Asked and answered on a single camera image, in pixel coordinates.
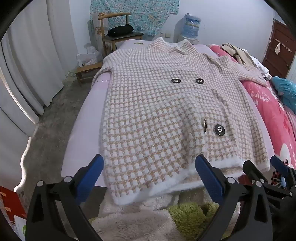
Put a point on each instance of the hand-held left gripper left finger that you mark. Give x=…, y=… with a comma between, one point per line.
x=92, y=176

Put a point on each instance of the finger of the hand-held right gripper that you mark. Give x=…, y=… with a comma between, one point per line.
x=251, y=169
x=278, y=163

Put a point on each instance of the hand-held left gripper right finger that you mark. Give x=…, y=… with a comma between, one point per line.
x=210, y=179

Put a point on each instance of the beige white houndstooth coat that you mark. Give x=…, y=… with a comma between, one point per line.
x=150, y=115

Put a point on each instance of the beige clothes pile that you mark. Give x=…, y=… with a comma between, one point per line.
x=240, y=54

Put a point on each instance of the fluffy white green garment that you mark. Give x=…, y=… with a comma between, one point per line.
x=138, y=222

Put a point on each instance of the pink floral blanket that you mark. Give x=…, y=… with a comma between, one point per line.
x=261, y=99

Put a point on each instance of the teal patterned cloth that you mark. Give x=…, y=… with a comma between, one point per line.
x=286, y=90

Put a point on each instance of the red box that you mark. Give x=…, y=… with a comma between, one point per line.
x=11, y=201

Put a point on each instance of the white cloth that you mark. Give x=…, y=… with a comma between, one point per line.
x=260, y=66

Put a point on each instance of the brown wooden door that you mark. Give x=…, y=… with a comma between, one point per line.
x=272, y=62

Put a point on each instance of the small wooden stool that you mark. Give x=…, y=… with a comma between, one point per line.
x=86, y=69

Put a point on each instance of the small hanging cloth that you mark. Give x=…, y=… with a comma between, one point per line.
x=277, y=49

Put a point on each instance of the clear plastic bag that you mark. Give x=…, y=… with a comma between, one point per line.
x=89, y=58

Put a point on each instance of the white curtain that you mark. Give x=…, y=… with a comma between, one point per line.
x=34, y=58

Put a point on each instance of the white water dispenser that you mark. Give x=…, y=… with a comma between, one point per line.
x=195, y=42

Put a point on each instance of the wooden chair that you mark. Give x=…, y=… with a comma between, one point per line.
x=103, y=30

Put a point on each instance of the black bag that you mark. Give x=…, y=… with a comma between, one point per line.
x=120, y=30

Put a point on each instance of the blue water bottle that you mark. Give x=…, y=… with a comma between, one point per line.
x=192, y=26

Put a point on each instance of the white wall socket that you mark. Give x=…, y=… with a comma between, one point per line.
x=166, y=35

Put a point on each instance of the teal floral wall cloth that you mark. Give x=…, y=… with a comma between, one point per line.
x=143, y=14

